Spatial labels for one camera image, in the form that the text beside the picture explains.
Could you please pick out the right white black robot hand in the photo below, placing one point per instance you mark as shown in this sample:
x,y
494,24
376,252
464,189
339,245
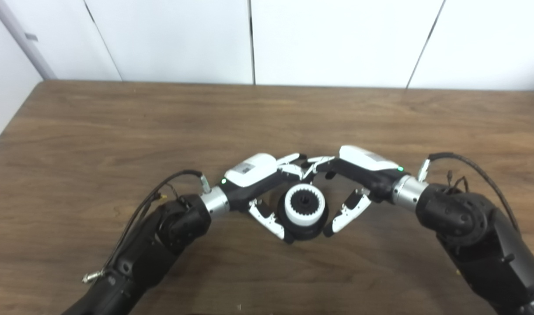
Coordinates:
x,y
367,168

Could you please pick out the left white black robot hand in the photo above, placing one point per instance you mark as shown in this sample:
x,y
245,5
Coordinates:
x,y
249,175

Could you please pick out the round black part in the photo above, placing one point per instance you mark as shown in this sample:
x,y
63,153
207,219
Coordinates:
x,y
304,203

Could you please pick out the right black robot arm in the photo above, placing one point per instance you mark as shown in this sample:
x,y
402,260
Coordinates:
x,y
472,236

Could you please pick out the grey wall post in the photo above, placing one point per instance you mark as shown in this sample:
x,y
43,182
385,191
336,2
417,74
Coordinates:
x,y
19,39

